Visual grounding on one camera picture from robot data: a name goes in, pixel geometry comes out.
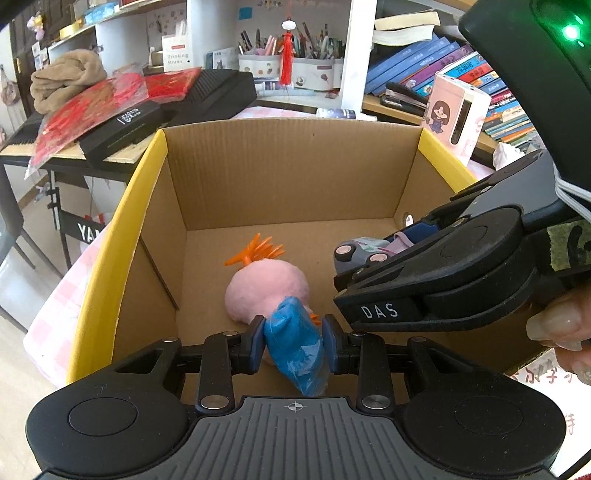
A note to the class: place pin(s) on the row of colourful books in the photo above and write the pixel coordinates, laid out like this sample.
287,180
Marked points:
415,64

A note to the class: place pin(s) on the electric piano keyboard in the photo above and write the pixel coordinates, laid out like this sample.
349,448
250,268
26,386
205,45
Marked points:
18,136

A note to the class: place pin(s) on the beige cloth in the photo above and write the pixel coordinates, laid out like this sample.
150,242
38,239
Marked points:
64,78

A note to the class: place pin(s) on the grey chair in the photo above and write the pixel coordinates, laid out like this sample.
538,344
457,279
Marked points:
11,221

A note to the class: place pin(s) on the black keyboard case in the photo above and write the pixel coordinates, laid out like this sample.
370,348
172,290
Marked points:
217,94

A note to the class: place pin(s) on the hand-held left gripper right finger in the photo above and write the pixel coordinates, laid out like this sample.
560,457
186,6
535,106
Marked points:
328,341

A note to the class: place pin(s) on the yellow cardboard box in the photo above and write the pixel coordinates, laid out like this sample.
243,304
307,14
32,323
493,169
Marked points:
286,175

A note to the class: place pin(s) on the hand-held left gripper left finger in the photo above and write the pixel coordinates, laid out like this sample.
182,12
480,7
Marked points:
257,344

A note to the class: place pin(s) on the pink plush toy blue feet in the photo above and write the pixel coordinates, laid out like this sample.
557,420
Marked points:
265,290

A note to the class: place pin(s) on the grey toy car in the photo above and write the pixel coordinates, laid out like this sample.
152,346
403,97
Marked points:
355,254

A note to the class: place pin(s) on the white bookshelf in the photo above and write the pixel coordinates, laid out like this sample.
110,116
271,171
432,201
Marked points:
360,55

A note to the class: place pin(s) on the pink humidifier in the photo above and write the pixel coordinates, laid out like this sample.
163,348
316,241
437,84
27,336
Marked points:
452,115

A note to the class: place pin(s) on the small cat picture box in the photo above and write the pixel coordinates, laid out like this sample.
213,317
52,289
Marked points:
222,59

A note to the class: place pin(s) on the red plastic bag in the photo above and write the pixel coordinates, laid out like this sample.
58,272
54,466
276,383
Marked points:
78,115

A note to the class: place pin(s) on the small red paper decoration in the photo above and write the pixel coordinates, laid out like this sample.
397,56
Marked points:
173,83

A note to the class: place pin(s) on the black box white print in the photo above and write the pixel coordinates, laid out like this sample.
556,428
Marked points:
124,129

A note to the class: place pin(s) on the person's right hand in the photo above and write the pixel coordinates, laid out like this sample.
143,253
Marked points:
563,323

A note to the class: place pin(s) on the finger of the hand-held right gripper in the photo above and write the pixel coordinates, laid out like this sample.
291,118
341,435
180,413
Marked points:
378,311
422,230

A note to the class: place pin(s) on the white straws box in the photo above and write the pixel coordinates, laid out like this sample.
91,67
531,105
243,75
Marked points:
178,53

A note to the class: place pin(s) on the red tassel ornament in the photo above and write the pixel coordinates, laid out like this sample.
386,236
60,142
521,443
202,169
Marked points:
287,60

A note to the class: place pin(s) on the white quilted pouch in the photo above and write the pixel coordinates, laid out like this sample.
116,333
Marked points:
505,154

